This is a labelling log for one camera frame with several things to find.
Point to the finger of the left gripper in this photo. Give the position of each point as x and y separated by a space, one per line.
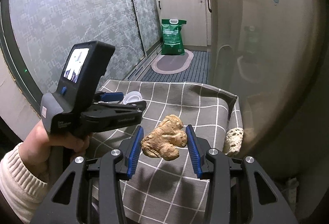
111 96
115 114

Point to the person's left hand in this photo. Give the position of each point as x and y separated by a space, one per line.
36 149

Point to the oval grey floor mat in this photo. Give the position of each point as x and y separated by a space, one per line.
172 64

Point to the ginger root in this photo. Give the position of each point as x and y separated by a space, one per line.
163 141

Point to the green rice bag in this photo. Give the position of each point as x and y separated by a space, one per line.
172 39

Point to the grey checked tablecloth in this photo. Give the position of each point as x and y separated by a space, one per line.
164 188

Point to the white knit sleeve forearm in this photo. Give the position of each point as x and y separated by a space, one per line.
21 191

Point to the silver refrigerator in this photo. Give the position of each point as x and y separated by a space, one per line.
265 52

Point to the striped blue floor rug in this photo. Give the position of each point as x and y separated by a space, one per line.
193 66

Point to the white kitchen cabinet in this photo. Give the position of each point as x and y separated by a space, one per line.
206 38

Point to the frosted sliding glass door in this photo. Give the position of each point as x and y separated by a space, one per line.
37 36

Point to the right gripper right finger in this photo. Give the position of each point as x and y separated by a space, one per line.
240 191

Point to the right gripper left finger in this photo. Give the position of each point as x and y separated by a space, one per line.
70 198

